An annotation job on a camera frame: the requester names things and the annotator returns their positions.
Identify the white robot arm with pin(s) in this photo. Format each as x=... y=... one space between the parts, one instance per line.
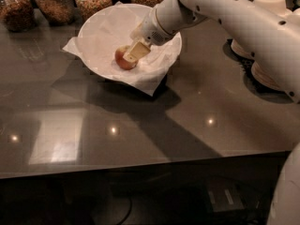
x=272 y=41

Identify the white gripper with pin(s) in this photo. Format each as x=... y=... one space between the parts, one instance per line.
x=149 y=31

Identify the stack of paper bowls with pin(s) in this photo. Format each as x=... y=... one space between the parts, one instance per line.
x=277 y=7
x=259 y=75

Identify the white paper liner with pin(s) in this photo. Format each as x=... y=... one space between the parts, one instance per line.
x=103 y=32

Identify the red yellow apple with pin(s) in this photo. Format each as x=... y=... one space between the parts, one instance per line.
x=120 y=61

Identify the black rubber mat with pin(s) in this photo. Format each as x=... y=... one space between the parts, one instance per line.
x=246 y=65

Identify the dark box under table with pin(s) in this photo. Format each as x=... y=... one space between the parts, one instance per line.
x=223 y=196

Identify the glass jar of granola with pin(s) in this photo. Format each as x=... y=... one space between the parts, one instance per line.
x=57 y=12

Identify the white bowl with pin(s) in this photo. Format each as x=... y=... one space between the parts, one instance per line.
x=100 y=38

